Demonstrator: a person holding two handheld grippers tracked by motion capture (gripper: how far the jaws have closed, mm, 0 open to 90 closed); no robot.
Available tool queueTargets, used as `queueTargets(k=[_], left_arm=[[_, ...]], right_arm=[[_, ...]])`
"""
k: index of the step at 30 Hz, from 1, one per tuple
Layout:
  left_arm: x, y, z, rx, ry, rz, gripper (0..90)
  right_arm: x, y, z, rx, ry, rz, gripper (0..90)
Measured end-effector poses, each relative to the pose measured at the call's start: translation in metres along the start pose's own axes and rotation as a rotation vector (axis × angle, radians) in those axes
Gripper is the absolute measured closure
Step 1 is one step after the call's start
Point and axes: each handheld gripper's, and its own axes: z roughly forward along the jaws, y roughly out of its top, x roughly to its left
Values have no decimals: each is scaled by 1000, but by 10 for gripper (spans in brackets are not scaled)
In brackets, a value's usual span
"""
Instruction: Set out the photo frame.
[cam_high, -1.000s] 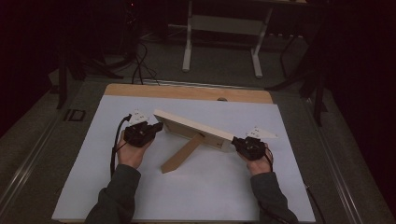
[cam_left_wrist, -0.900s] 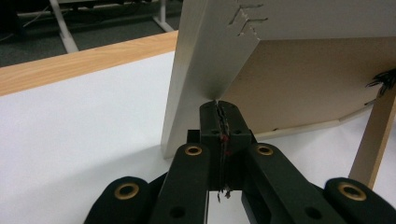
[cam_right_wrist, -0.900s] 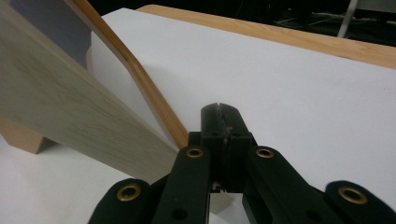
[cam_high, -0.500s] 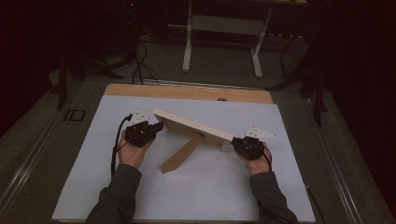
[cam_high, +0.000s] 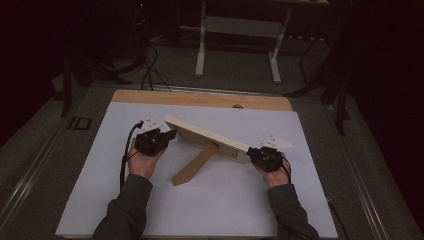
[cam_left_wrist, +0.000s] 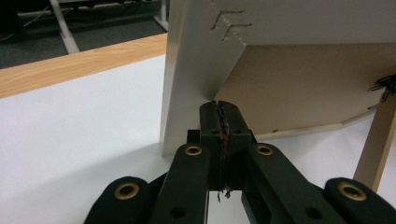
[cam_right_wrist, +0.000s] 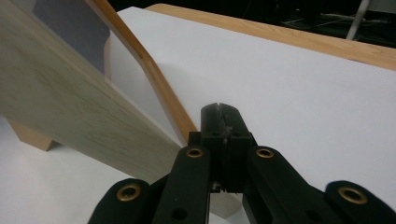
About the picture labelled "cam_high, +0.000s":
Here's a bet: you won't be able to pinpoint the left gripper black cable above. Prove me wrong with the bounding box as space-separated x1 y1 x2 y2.
119 121 144 193

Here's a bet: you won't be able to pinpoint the black metal stand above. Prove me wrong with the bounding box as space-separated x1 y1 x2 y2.
285 29 354 136
59 46 134 118

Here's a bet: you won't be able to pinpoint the wooden picture frame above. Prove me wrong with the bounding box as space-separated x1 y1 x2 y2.
164 115 251 187

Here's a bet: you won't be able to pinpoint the black floor socket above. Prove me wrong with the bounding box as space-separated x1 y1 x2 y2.
68 116 93 131

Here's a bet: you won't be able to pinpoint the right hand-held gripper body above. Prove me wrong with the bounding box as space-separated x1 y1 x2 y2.
249 135 297 173

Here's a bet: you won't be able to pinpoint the person's right hand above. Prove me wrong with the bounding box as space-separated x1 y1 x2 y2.
254 152 293 190

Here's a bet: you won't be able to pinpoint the white table frame legs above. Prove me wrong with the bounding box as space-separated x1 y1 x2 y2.
194 0 334 85

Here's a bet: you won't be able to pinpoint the metal floor rail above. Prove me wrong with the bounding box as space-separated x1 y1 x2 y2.
323 104 391 240
0 123 69 231

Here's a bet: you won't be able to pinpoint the wooden table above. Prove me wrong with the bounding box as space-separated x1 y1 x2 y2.
111 88 294 112

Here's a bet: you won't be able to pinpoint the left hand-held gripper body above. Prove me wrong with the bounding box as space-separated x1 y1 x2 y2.
134 116 168 157

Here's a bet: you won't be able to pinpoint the black floor cables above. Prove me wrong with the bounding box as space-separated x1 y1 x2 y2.
139 41 173 93

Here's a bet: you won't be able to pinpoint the person's left hand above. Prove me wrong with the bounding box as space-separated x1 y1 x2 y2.
127 138 168 180

